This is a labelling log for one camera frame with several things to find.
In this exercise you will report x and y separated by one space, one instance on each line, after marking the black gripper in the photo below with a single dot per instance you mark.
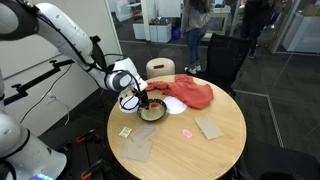
144 95

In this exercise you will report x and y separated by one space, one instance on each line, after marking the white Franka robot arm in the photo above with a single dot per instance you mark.
66 36

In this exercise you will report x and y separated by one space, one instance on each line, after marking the black bowl cream interior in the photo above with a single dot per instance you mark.
153 114

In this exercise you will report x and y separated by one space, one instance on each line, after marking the small white plate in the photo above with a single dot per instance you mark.
175 106

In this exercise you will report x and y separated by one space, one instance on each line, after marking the beige round stool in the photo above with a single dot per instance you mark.
160 71

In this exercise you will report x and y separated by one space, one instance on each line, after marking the orange red fabric cloth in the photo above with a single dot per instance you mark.
190 91

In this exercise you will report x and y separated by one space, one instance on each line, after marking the small pink eraser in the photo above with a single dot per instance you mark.
187 134

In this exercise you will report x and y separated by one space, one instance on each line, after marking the black orange bar clamp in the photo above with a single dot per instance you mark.
87 174
81 139

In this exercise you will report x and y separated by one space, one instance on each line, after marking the white low cabinet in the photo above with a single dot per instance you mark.
160 33

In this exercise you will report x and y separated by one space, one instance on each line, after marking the blue bin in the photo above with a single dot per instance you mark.
176 33

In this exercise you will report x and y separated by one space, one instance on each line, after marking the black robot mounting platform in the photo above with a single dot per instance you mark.
70 156

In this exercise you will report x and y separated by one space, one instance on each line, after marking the black mesh office chair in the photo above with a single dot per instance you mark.
226 56
286 160

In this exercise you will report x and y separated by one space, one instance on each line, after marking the person in blue jeans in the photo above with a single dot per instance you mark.
196 16

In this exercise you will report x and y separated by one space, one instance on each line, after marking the person in dark clothes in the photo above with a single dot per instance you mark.
255 20

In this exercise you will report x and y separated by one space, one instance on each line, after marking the white counter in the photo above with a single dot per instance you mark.
303 33

